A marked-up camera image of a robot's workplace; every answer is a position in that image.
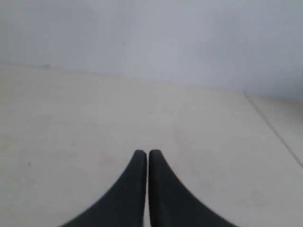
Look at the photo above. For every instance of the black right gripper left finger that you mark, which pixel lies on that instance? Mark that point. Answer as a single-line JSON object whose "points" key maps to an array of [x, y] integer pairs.
{"points": [[123, 204]]}

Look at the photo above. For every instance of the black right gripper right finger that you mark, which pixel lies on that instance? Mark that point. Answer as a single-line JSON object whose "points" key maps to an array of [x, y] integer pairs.
{"points": [[171, 204]]}

